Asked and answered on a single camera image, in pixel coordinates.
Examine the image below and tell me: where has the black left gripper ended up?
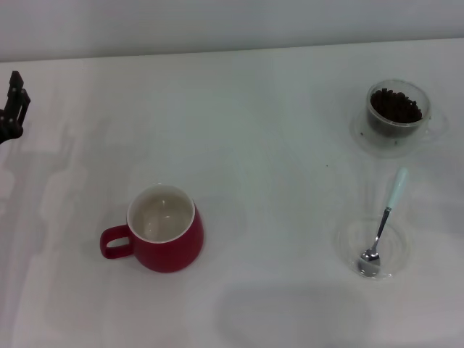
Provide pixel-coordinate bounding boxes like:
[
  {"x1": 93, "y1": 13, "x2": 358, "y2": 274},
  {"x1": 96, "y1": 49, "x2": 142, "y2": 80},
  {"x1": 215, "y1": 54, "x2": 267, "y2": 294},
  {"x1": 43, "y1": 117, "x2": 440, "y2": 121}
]
[{"x1": 0, "y1": 70, "x2": 32, "y2": 146}]

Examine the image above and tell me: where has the pile of coffee beans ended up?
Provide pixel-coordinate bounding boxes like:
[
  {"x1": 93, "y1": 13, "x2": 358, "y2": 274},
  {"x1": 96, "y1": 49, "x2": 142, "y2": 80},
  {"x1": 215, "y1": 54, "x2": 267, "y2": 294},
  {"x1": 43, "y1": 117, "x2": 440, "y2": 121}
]
[{"x1": 370, "y1": 87, "x2": 423, "y2": 123}]

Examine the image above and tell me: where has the clear glass cup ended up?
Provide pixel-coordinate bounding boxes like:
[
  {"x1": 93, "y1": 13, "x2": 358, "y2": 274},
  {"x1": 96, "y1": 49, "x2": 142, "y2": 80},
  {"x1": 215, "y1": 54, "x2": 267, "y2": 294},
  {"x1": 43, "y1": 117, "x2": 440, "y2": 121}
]
[{"x1": 365, "y1": 78, "x2": 450, "y2": 144}]

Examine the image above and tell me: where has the small clear glass dish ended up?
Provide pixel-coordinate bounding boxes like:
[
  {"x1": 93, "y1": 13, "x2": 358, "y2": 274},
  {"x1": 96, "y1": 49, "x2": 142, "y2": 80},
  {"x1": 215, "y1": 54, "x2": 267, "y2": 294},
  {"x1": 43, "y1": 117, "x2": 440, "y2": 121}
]
[{"x1": 336, "y1": 215, "x2": 413, "y2": 280}]

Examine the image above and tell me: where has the glass cup of coffee beans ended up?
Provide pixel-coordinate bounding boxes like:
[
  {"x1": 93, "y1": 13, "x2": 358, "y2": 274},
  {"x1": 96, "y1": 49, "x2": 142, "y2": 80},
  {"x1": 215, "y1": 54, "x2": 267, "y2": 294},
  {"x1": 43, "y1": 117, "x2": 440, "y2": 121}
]
[{"x1": 349, "y1": 104, "x2": 432, "y2": 159}]

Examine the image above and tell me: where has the red ceramic mug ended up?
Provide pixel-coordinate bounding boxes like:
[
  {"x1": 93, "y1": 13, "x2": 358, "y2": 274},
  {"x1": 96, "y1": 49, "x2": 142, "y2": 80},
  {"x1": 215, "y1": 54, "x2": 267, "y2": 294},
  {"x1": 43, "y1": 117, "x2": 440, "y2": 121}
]
[{"x1": 99, "y1": 184, "x2": 204, "y2": 273}]

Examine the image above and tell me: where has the blue handled metal spoon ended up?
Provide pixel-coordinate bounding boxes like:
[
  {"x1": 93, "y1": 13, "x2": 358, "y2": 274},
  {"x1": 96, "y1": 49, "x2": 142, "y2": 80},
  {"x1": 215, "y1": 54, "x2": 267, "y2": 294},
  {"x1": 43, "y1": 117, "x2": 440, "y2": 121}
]
[{"x1": 357, "y1": 166, "x2": 410, "y2": 278}]

